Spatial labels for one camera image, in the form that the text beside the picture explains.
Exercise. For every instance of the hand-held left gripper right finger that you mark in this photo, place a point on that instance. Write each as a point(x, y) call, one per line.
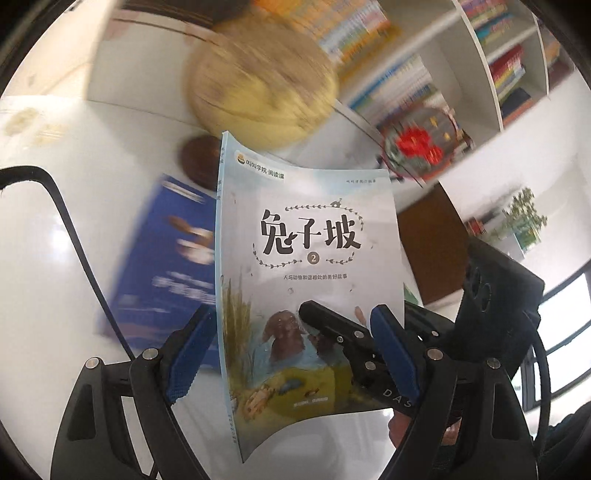
point(395, 355)

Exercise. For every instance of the pale blue illustrated book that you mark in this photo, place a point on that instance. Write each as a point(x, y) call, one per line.
point(300, 207)

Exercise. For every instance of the stack of orange books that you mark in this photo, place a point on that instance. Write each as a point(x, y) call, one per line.
point(550, 48)

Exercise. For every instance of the flat navy book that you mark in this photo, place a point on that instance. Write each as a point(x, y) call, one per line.
point(516, 102)

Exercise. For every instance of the stack of colourful books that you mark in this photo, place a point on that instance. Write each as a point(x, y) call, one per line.
point(487, 18)

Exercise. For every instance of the person's right hand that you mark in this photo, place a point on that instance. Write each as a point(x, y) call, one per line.
point(399, 429)

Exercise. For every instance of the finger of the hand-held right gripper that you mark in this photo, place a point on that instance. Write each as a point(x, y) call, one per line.
point(332, 325)

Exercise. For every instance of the stack of red books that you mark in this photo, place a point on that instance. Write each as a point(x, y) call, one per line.
point(507, 71)

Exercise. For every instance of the brown wooden door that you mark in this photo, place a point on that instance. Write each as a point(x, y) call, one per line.
point(434, 240)

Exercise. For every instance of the dark blue book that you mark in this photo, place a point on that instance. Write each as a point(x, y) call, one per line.
point(157, 258)

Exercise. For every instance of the white bookshelf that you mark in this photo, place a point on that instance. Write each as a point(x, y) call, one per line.
point(457, 74)

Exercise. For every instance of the person's dark clothing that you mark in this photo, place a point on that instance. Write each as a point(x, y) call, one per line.
point(565, 436)

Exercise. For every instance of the row of pale-spined books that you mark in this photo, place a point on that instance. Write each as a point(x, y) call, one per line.
point(406, 92)

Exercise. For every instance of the green potted plant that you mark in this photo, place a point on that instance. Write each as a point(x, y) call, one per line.
point(524, 210)

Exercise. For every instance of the round red flower fan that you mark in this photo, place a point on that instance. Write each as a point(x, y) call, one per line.
point(418, 141)

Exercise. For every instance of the yellowish globe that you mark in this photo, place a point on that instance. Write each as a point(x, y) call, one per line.
point(263, 83)

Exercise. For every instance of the black-framed window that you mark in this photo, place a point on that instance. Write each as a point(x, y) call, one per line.
point(565, 323)

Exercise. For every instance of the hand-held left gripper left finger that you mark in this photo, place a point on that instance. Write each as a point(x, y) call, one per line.
point(189, 364)

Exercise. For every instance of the row of yellow-spined books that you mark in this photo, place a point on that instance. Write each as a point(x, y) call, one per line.
point(355, 27)

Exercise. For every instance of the brown globe base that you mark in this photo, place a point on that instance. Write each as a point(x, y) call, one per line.
point(198, 159)

